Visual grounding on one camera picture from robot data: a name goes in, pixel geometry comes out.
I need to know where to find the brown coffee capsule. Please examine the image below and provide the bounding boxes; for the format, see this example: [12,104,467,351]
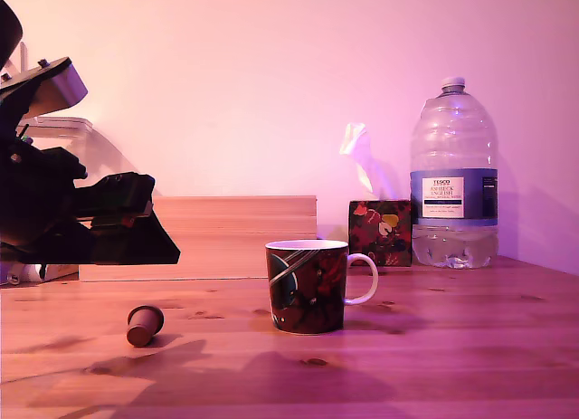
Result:
[126,304,165,348]

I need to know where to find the dark patterned coffee mug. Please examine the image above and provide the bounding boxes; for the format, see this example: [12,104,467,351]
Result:
[264,239,379,336]

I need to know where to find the torn white cardboard box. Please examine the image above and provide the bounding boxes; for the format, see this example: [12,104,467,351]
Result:
[0,261,81,285]

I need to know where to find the clear plastic container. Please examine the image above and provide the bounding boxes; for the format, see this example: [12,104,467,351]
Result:
[26,117,94,142]

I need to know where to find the white tissue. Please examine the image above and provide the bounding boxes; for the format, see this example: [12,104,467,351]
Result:
[339,121,386,202]

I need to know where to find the floral tissue box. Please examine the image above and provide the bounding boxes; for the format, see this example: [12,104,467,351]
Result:
[348,199,413,268]

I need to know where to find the large clear water bottle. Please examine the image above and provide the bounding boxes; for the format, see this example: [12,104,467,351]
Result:
[409,76,500,270]

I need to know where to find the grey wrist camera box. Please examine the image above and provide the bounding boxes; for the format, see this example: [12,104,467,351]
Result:
[0,56,90,119]

